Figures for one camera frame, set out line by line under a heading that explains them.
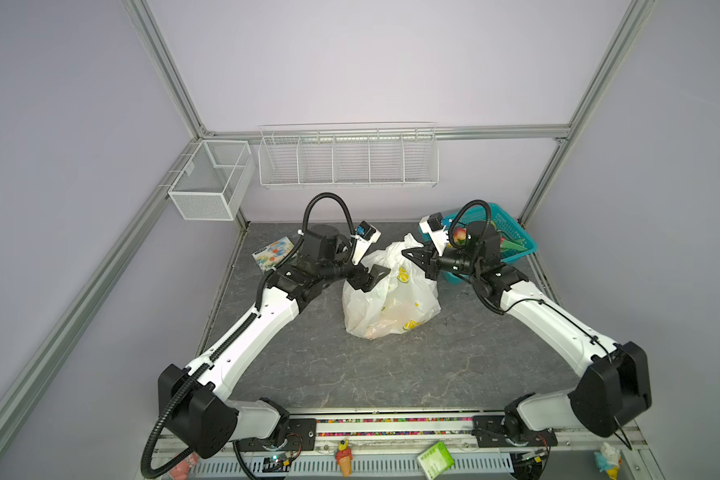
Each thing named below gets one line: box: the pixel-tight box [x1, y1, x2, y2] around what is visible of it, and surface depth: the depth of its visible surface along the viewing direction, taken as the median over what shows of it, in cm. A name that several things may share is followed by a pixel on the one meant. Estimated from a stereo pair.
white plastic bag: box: [342, 233, 442, 339], surface depth 81 cm
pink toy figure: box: [169, 452, 199, 480], surface depth 68 cm
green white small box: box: [417, 441, 455, 480], surface depth 70 cm
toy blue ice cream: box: [594, 442, 622, 480], surface depth 69 cm
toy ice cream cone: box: [335, 439, 353, 477], surface depth 71 cm
